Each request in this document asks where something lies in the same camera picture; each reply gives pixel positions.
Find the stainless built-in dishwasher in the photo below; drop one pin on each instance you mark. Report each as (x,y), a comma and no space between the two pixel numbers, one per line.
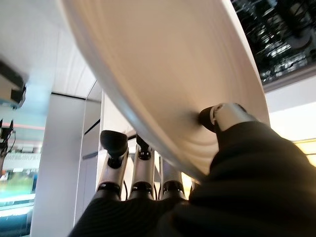
(288,85)

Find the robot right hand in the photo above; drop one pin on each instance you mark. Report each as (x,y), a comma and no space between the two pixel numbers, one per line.
(247,192)

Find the white glossy kitchen cabinet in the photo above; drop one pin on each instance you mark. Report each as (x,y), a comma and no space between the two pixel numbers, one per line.
(291,101)

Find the beige ceramic plate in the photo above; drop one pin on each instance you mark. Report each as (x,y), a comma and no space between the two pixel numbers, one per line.
(160,61)

